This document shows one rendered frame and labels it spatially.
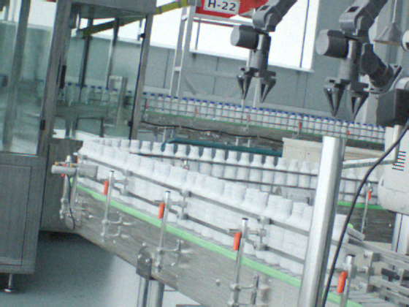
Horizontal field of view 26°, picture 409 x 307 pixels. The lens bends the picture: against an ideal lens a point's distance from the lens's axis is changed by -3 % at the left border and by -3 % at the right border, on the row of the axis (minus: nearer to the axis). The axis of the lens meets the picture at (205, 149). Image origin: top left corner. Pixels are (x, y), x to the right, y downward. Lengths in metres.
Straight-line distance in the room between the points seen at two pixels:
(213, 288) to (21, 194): 3.34
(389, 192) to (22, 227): 3.33
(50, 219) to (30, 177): 2.14
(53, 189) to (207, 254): 5.32
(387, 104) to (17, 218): 4.60
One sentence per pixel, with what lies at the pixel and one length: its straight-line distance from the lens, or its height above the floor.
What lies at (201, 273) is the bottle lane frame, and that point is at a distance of 2.54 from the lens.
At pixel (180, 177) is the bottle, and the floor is 1.14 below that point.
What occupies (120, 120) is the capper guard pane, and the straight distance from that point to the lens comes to 7.94.
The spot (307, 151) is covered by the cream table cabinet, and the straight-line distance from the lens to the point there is 6.63.
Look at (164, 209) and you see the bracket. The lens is 2.65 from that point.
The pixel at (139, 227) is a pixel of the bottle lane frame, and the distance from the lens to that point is 2.94.
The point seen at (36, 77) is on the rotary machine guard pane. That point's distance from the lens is 5.68.
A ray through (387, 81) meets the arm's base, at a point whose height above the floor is 1.53.
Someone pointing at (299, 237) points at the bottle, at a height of 1.09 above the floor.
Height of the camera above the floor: 1.38
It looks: 3 degrees down
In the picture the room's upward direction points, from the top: 8 degrees clockwise
